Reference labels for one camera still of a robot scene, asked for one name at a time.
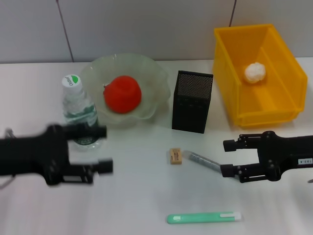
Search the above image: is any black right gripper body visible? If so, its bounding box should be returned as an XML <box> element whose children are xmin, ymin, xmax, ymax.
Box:
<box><xmin>256</xmin><ymin>131</ymin><xmax>313</xmax><ymax>183</ymax></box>

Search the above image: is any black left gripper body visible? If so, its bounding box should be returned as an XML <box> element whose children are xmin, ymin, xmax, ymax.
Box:
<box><xmin>0</xmin><ymin>124</ymin><xmax>72</xmax><ymax>187</ymax></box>

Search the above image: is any clear green-label water bottle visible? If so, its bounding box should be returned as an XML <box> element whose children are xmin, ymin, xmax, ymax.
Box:
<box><xmin>61</xmin><ymin>73</ymin><xmax>102</xmax><ymax>151</ymax></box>

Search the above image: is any red-orange fruit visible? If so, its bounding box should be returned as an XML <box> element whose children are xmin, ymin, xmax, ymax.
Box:
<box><xmin>103</xmin><ymin>75</ymin><xmax>142</xmax><ymax>114</ymax></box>

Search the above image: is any green pen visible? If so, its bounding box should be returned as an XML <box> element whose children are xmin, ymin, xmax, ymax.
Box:
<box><xmin>167</xmin><ymin>212</ymin><xmax>242</xmax><ymax>224</ymax></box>

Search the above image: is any white paper ball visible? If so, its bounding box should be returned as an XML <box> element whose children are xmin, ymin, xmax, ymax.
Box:
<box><xmin>244</xmin><ymin>62</ymin><xmax>267</xmax><ymax>84</ymax></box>

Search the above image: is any grey glitter pen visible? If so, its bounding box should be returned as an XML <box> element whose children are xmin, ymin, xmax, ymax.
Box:
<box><xmin>182</xmin><ymin>149</ymin><xmax>222</xmax><ymax>173</ymax></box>

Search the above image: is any black mesh pen holder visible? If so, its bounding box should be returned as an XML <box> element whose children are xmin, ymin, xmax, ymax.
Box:
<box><xmin>171</xmin><ymin>70</ymin><xmax>214</xmax><ymax>134</ymax></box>

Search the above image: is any small beige eraser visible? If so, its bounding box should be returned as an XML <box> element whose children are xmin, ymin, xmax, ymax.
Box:
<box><xmin>169</xmin><ymin>147</ymin><xmax>183</xmax><ymax>165</ymax></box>

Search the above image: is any pale green glass fruit plate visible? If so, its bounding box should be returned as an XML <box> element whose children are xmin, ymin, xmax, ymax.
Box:
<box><xmin>80</xmin><ymin>52</ymin><xmax>171</xmax><ymax>129</ymax></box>

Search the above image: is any yellow plastic bin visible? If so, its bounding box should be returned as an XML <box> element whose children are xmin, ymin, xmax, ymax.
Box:
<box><xmin>213</xmin><ymin>23</ymin><xmax>308</xmax><ymax>129</ymax></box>

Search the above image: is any left wrist cable with plug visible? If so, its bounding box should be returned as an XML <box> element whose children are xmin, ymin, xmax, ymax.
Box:
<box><xmin>0</xmin><ymin>127</ymin><xmax>16</xmax><ymax>189</ymax></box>

